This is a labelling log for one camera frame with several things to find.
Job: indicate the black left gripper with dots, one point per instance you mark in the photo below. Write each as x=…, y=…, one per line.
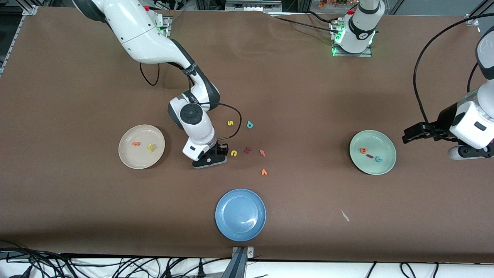
x=444, y=117

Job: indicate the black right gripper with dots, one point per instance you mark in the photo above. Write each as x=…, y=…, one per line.
x=221, y=148

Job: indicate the yellow foam letter h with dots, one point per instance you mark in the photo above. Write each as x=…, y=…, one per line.
x=150, y=148

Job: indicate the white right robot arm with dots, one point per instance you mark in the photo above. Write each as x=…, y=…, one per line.
x=146, y=38

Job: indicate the green plate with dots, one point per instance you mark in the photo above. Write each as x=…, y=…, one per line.
x=372, y=170

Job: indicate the blue plate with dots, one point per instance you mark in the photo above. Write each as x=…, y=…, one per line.
x=240, y=215

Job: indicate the beige plate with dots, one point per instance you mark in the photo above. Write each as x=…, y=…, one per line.
x=131, y=158

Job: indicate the white paper scrap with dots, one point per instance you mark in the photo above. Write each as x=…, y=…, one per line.
x=344, y=215

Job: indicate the aluminium corner profile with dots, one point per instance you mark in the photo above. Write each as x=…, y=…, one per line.
x=472, y=17
x=27, y=9

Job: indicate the orange leafy object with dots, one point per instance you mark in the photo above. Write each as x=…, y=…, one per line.
x=328, y=4

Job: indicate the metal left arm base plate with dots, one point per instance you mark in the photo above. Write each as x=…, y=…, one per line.
x=366, y=54

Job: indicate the grey metal camera post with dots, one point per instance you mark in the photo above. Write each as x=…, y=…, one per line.
x=240, y=266

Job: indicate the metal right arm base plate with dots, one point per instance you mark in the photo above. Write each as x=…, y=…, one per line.
x=167, y=23

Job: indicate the metal frame rail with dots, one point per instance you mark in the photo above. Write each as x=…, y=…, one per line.
x=251, y=5

